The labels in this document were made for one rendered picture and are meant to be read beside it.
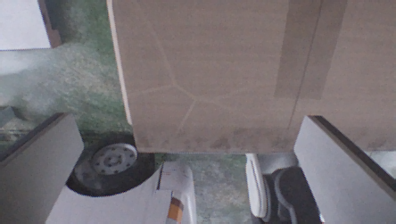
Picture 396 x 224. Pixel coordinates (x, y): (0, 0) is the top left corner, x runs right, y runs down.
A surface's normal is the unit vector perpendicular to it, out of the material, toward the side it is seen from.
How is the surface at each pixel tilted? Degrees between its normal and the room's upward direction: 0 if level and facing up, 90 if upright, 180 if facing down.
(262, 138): 0
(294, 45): 0
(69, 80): 0
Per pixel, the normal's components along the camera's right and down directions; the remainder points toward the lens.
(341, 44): 0.00, 0.52
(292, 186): -0.02, -0.62
